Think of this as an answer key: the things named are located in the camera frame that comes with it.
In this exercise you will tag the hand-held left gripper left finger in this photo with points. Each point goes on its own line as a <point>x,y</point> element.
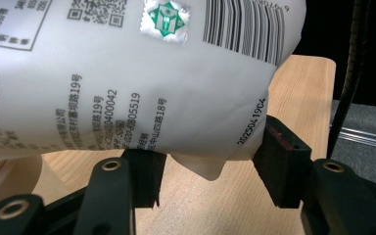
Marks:
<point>143,176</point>

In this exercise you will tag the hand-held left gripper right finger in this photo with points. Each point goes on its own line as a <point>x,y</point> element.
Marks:
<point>284,163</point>

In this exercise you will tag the white and blue printed bag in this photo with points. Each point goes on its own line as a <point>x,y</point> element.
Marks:
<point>143,81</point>

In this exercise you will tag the aluminium floor rail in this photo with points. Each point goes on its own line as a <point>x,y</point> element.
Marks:
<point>368,138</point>

